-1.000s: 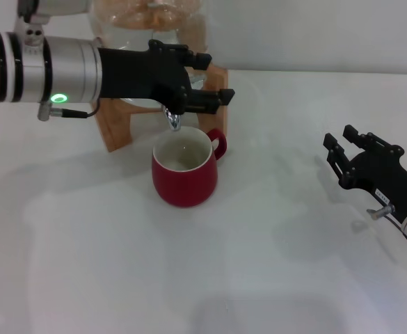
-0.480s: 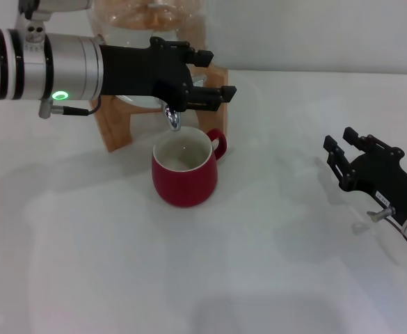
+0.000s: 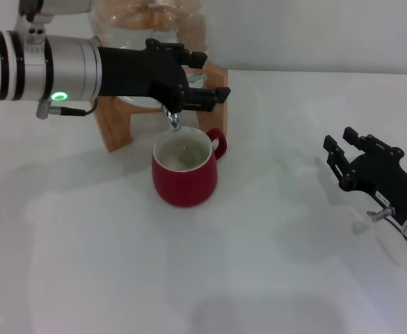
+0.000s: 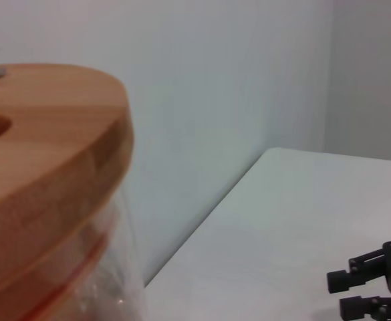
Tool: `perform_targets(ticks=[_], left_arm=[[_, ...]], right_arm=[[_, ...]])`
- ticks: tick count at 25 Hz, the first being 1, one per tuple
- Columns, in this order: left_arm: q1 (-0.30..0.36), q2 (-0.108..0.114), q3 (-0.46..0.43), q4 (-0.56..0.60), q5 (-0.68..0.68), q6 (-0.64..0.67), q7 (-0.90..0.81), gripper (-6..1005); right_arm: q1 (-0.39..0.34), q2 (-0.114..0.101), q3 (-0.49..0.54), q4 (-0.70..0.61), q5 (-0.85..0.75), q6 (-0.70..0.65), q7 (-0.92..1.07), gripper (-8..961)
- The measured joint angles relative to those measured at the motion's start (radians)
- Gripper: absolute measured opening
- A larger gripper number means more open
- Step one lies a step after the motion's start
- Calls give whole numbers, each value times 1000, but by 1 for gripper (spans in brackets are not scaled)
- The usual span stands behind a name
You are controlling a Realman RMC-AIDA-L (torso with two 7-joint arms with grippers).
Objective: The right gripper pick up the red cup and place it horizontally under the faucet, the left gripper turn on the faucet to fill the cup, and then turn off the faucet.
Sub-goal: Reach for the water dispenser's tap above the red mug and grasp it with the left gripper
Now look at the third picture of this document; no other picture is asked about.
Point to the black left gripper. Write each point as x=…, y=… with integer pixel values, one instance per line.
x=137, y=73

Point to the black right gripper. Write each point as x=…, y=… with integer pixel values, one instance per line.
x=387, y=181

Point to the chrome faucet with lever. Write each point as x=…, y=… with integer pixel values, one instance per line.
x=173, y=121

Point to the red ceramic cup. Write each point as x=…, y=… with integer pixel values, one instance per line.
x=185, y=184

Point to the metal pin on right gripper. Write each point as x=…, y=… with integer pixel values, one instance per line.
x=382, y=213

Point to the glass water dispenser jar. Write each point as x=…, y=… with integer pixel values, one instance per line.
x=189, y=31

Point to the wooden dispenser stand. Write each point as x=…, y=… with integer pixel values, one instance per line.
x=116, y=128

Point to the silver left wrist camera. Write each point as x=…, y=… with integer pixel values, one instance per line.
x=64, y=6

